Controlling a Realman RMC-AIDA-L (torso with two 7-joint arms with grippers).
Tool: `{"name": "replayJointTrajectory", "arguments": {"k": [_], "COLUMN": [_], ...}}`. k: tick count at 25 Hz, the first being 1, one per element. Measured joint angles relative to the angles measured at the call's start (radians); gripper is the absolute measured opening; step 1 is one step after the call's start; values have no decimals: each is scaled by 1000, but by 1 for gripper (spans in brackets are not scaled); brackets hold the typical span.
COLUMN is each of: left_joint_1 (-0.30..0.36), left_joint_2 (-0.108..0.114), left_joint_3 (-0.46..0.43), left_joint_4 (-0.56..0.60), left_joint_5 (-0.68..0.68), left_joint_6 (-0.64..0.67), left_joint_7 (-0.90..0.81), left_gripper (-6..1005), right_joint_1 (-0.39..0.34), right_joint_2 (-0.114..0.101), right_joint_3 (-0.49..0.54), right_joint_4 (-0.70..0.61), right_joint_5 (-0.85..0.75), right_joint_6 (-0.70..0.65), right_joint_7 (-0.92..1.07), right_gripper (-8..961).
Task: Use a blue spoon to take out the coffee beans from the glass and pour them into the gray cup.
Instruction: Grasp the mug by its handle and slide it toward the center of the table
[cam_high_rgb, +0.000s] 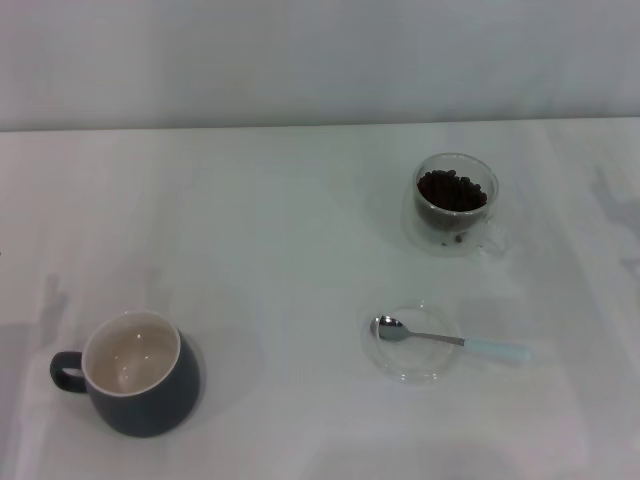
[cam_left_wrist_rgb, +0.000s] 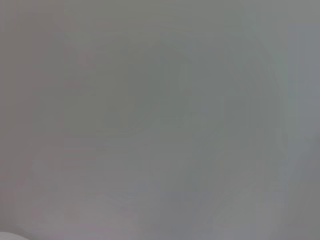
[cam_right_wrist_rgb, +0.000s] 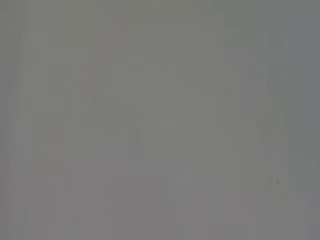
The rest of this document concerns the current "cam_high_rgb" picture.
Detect steel spoon light blue handle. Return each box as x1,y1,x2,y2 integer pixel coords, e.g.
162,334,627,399
369,313,532,362

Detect brown coffee beans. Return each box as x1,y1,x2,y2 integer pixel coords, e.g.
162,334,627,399
416,168,489,247

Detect clear glass saucer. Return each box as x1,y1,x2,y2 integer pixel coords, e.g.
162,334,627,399
360,299,464,386

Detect dark blue ceramic mug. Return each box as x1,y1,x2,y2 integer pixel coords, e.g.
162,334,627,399
48,309,202,439

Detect clear double-wall glass cup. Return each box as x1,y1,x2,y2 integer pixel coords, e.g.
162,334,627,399
402,152,510,260

